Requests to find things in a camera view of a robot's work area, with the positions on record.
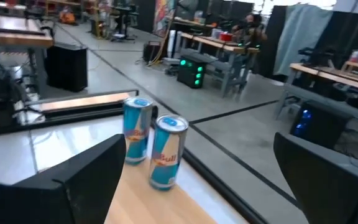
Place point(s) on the computer tower green lights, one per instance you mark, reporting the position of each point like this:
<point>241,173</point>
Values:
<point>191,73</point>

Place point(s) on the grey-blue curtain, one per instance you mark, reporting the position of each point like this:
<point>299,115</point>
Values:
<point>303,34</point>

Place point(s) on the small black box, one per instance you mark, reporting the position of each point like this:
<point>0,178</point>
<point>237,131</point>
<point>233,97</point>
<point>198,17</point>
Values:
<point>151,51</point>

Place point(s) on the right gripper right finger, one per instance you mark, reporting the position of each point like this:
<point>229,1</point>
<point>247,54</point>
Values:
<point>331,193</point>

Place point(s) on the wooden workbench grey legs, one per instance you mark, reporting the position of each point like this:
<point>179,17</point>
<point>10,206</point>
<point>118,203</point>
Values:
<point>337,76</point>
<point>222,46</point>

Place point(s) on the computer tower blue light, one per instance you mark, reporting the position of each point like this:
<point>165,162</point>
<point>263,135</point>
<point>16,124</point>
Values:
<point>322,124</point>

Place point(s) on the red container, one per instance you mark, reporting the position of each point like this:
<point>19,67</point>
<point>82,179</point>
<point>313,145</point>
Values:
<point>225,36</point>

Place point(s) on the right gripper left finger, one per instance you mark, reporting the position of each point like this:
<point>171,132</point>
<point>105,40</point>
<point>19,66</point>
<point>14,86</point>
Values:
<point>51,199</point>

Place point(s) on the black floor cabinet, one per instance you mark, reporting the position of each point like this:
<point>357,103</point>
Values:
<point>67,68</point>

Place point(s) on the person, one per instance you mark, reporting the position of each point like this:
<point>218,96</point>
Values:
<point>250,31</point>

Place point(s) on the blue silver Red Bull can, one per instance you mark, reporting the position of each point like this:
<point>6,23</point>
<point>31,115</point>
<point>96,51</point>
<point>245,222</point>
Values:
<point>137,133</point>
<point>166,155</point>

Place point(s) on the colourful poster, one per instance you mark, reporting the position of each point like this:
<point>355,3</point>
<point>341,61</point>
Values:
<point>163,15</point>

